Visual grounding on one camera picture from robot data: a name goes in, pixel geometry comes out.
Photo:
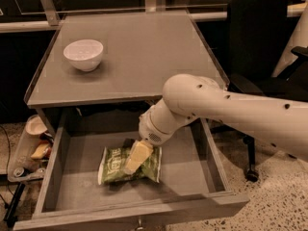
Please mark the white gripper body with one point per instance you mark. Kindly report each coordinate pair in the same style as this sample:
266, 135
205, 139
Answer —
148, 132

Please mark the green jalapeno chip bag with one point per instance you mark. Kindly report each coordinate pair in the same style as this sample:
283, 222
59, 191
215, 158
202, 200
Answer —
111, 168

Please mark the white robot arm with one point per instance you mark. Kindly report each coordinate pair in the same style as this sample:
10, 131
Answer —
278, 121

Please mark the grey open drawer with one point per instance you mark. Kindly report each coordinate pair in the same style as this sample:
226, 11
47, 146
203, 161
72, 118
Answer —
192, 185

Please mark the grey cabinet counter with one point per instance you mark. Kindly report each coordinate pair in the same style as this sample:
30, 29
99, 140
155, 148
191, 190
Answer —
140, 53

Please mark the yellow item in bin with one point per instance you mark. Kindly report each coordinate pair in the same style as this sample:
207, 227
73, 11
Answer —
42, 151

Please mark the white cup in bin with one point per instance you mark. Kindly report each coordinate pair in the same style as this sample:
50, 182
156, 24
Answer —
35, 126

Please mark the white ceramic bowl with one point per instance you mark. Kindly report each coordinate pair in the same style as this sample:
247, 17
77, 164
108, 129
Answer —
84, 54

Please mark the clear plastic bin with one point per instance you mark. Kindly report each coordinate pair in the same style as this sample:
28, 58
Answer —
22, 167

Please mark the black office chair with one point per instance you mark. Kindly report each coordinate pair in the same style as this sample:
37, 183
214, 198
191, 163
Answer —
256, 31

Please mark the metal drawer handle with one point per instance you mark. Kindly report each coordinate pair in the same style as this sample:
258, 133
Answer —
139, 226

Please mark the metal rail with brackets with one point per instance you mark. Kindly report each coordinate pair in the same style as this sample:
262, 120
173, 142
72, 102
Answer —
40, 15

